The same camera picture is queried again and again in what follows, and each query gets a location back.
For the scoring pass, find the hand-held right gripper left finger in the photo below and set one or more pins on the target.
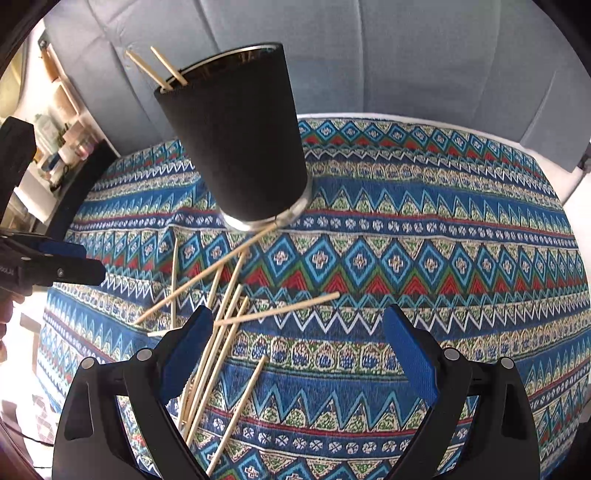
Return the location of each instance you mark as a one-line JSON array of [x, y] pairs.
[[184, 357]]

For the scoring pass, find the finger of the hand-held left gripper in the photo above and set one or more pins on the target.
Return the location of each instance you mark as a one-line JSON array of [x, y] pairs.
[[69, 273], [62, 249]]

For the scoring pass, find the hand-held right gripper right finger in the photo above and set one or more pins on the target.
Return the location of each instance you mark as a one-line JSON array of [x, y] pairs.
[[411, 357]]

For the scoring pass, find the pile of bamboo chopsticks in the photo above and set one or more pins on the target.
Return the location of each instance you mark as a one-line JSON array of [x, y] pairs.
[[277, 308]]

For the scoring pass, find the black cup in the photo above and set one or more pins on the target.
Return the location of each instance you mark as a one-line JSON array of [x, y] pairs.
[[231, 138]]

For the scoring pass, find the person's left hand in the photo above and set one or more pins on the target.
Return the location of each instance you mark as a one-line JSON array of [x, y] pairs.
[[8, 301]]

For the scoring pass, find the cluttered white shelf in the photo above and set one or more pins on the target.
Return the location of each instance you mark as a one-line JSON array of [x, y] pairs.
[[55, 124]]

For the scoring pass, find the black chair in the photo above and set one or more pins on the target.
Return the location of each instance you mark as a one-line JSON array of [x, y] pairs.
[[83, 184]]

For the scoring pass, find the blue patterned tablecloth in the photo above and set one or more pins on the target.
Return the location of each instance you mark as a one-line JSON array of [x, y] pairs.
[[369, 258]]

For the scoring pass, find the light wooden chopstick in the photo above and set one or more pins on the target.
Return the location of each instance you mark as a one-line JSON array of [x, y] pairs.
[[168, 65], [147, 68]]

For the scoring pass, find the grey-blue upholstered sofa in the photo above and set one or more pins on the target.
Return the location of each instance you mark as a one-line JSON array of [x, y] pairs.
[[369, 55]]

